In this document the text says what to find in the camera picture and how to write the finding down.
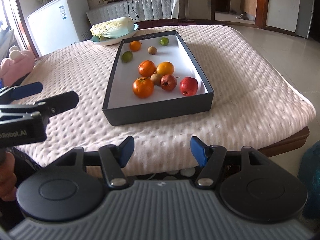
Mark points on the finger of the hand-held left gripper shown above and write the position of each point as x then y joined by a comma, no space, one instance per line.
62,100
26,90

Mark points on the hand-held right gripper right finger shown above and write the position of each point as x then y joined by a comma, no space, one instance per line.
198,151

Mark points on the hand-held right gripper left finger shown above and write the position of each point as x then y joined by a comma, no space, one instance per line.
126,152

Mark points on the grey cardboard box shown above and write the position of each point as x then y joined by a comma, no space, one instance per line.
165,105

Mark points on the bright red apple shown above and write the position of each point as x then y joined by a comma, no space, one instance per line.
188,86

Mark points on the tangerine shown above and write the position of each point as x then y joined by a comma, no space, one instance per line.
143,87
147,68

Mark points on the dark red apple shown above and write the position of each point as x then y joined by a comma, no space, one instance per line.
168,82

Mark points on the green jujube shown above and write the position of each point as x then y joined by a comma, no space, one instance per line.
164,41
127,56

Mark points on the brown kiwi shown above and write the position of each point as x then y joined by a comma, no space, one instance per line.
157,79
152,50

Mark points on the smooth oval orange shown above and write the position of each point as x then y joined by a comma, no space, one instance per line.
165,68

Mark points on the small orange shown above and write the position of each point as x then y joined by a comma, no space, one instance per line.
135,45

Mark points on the person's left hand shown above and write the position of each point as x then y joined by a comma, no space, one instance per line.
7,180

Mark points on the pink plush toy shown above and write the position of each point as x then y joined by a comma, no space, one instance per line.
17,62

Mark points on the white chest freezer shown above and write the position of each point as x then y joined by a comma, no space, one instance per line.
60,22

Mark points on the light blue plate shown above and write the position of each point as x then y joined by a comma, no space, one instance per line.
117,40

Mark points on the pink quilted blanket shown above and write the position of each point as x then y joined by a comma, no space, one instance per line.
237,80

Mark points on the napa cabbage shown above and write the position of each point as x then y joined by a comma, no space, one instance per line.
112,28

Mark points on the blue plastic bag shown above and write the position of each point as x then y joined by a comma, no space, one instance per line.
310,177

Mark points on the cloth-covered cabinet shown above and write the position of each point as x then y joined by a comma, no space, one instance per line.
155,8

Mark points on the wooden cabinet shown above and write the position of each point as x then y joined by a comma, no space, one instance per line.
248,0

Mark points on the silver refrigerator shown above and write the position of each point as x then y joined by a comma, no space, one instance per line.
306,7

